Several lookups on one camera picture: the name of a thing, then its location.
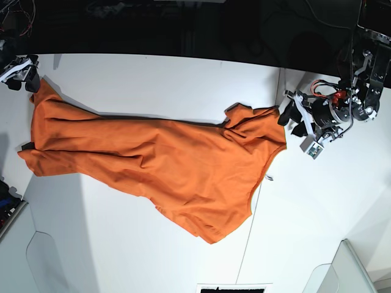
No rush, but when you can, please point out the grey box, bottom right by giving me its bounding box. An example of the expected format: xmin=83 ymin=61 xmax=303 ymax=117
xmin=303 ymin=239 xmax=377 ymax=293

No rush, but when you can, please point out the grey tool tray, left edge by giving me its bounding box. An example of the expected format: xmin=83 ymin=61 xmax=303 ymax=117
xmin=0 ymin=177 xmax=27 ymax=241

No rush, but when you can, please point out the white framed black panel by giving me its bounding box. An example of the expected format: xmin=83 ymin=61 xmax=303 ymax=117
xmin=196 ymin=283 xmax=272 ymax=293

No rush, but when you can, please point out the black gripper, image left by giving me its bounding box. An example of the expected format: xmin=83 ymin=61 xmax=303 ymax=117
xmin=1 ymin=54 xmax=40 ymax=93

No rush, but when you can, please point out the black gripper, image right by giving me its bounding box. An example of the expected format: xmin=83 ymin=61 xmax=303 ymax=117
xmin=277 ymin=90 xmax=353 ymax=141

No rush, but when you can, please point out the orange t-shirt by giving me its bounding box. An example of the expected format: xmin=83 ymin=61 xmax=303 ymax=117
xmin=18 ymin=80 xmax=287 ymax=244

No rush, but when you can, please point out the white wrist camera, image right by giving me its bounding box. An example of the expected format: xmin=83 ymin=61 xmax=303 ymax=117
xmin=300 ymin=136 xmax=324 ymax=159

